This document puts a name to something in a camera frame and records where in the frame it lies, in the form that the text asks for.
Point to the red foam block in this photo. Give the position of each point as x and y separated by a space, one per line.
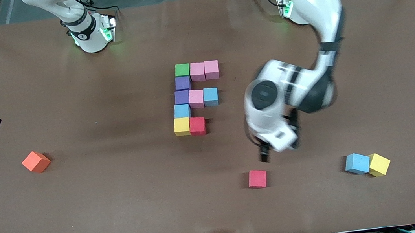
197 126
257 178

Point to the blue foam block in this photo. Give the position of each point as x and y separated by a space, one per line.
357 163
210 96
182 111

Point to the yellow foam block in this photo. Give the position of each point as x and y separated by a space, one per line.
182 126
379 164

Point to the pink foam block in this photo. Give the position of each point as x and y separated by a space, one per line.
197 71
211 69
196 99

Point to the purple foam block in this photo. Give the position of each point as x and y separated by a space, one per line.
182 97
182 83

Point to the green foam block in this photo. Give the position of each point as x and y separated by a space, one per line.
182 70

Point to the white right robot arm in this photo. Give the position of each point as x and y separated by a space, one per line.
88 39

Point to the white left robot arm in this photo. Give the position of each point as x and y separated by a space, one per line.
264 93

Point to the orange foam block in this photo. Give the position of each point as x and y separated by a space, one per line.
35 161

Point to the brown paper table cover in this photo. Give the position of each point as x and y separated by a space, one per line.
203 212

